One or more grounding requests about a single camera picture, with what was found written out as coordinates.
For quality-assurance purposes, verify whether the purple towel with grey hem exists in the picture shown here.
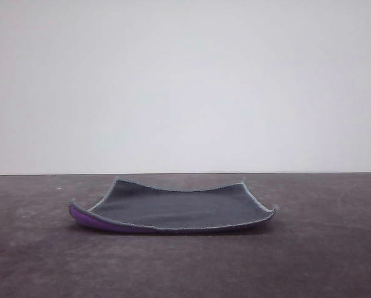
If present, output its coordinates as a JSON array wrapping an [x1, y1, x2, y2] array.
[[68, 176, 280, 236]]

